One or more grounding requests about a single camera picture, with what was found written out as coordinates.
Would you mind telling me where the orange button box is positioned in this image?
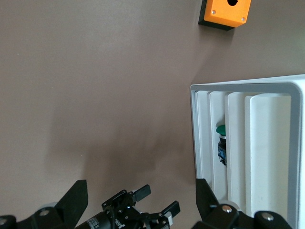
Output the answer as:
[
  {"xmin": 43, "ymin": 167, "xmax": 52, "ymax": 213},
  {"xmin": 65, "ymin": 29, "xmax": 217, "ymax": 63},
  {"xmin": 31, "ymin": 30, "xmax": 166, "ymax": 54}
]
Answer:
[{"xmin": 198, "ymin": 0, "xmax": 252, "ymax": 31}]

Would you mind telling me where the green push button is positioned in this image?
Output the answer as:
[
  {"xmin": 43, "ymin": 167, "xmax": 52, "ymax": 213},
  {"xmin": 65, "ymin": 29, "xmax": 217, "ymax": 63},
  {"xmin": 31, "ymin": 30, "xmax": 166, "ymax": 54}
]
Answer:
[{"xmin": 215, "ymin": 125, "xmax": 228, "ymax": 167}]

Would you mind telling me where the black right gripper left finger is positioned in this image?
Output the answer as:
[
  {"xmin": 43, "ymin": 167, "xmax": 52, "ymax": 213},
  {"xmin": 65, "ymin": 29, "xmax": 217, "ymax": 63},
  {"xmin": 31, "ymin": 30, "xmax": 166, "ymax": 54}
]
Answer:
[{"xmin": 0, "ymin": 180, "xmax": 89, "ymax": 229}]

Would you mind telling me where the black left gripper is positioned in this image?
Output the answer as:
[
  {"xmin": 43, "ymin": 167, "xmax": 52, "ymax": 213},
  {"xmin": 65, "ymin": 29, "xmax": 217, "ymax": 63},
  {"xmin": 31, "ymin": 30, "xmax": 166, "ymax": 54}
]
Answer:
[{"xmin": 81, "ymin": 184, "xmax": 181, "ymax": 229}]

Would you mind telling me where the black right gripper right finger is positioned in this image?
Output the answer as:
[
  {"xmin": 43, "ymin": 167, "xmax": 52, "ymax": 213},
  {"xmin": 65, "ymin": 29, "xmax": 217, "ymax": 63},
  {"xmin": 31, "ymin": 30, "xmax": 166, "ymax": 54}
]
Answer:
[{"xmin": 193, "ymin": 178, "xmax": 293, "ymax": 229}]

